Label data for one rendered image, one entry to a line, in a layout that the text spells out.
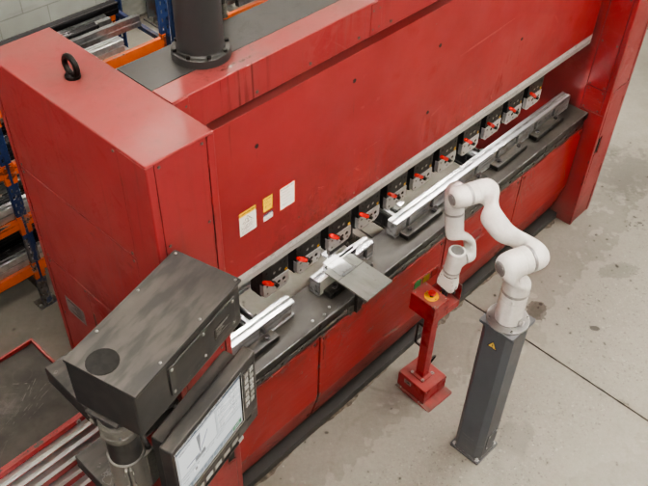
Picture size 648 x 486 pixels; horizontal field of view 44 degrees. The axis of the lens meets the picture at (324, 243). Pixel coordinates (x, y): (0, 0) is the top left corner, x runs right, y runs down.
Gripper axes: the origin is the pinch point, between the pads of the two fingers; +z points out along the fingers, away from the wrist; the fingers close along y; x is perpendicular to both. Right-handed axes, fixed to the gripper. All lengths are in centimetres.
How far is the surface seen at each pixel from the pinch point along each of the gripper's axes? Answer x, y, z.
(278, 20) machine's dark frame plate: -71, -54, -152
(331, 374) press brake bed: -59, -16, 35
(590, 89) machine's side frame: 171, -40, -26
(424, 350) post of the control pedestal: -7.8, 2.7, 39.5
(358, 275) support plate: -43, -22, -24
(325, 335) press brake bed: -64, -18, 0
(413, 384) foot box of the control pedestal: -14, 5, 63
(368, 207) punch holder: -27, -36, -48
